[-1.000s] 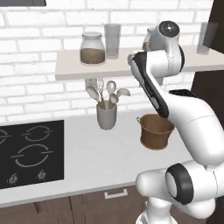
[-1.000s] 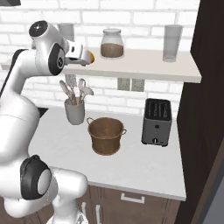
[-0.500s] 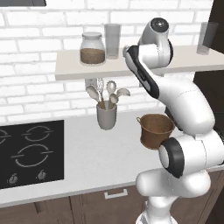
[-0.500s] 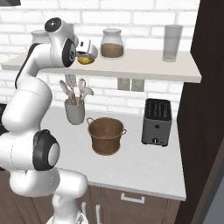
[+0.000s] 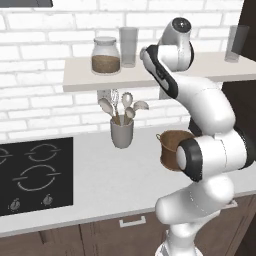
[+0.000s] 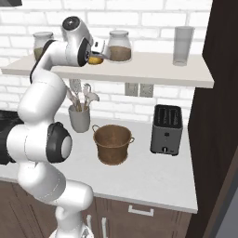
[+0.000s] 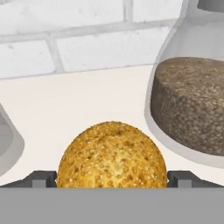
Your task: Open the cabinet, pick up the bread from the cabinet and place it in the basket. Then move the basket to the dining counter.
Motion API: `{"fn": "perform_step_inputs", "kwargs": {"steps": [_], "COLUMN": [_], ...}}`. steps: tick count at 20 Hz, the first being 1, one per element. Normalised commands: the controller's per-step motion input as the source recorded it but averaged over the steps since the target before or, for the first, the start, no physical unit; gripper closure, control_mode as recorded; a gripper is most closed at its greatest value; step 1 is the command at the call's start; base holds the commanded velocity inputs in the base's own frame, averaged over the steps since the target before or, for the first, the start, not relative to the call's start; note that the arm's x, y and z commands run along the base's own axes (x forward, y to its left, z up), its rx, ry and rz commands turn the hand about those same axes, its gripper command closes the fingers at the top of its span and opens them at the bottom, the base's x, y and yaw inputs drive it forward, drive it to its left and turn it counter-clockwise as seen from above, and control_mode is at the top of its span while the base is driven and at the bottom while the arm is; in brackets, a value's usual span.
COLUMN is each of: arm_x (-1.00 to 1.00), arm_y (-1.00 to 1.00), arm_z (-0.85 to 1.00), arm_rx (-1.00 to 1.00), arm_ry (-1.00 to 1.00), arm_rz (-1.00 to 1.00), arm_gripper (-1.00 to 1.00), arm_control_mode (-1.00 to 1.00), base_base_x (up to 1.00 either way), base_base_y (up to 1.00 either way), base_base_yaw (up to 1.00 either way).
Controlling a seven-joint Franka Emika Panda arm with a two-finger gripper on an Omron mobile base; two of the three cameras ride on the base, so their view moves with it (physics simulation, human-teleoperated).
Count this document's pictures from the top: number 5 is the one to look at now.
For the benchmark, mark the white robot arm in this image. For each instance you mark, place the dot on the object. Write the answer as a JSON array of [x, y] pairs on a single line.
[[206, 106]]

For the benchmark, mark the brown woven basket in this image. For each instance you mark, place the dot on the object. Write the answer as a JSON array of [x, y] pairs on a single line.
[[169, 146]]

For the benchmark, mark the dark wood tall cabinet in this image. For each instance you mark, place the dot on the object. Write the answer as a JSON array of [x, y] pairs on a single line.
[[245, 100]]

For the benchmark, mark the grey utensil pot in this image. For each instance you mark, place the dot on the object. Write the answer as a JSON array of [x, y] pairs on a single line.
[[122, 135]]

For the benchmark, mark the pale wooden spoon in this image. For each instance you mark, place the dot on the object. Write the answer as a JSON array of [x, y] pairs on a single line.
[[130, 112], [141, 105], [105, 106], [127, 99]]

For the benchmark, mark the metal whisk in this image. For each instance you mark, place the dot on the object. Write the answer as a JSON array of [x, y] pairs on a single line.
[[115, 98]]

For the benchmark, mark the glass jar with brown contents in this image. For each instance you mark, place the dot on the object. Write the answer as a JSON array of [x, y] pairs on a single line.
[[105, 61]]

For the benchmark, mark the tall clear glass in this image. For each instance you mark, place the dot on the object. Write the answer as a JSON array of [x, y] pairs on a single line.
[[128, 46], [233, 43]]

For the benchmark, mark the black hob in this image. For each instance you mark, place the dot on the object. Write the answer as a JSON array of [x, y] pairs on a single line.
[[40, 173]]

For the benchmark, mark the grey hob knob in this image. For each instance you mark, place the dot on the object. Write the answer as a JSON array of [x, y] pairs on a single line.
[[47, 200]]

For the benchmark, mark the dark wood drawer front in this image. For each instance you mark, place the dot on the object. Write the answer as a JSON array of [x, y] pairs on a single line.
[[110, 238], [230, 230]]

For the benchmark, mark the dark wood cupboard door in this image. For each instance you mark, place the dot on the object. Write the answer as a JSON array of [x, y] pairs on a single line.
[[36, 243]]

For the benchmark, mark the grey range hood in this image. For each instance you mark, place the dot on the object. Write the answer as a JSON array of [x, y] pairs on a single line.
[[23, 3]]

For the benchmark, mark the pale wall shelf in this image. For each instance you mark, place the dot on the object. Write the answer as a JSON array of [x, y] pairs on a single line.
[[83, 78]]

